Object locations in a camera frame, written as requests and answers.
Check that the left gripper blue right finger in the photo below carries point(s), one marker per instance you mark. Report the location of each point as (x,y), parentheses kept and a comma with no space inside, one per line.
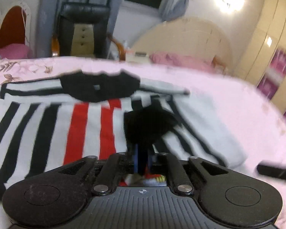
(150,161)

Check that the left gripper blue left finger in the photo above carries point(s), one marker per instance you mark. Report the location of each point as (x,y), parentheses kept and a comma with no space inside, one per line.
(135,159)

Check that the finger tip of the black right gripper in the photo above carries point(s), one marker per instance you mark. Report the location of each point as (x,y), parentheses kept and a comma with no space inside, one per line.
(271,171)

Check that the striped white red black shirt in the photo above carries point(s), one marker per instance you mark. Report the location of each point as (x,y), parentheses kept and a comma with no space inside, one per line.
(51,122)

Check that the pink floral bed sheet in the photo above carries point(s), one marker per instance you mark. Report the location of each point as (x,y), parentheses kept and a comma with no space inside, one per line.
(192,193)

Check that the cream bedside table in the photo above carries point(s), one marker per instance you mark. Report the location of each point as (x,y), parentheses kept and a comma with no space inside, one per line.
(137,58)

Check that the crumpled pink blanket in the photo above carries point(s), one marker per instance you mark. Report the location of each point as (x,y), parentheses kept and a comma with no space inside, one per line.
(189,62)

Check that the cream wardrobe with purple posters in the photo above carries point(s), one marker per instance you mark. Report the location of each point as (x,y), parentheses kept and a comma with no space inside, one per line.
(264,62)

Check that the cream round headboard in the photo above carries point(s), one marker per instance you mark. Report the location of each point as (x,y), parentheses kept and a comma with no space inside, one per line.
(188,37)

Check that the black leather wooden armchair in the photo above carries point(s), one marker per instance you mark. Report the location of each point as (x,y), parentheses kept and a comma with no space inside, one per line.
(82,31)

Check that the magenta pillow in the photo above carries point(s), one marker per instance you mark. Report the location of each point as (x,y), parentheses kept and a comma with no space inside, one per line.
(15,52)

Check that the red heart-shaped headboard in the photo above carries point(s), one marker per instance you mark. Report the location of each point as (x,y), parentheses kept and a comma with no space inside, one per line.
(15,23)

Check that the grey-blue left curtain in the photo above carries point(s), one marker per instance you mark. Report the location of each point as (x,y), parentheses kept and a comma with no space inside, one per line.
(50,11)

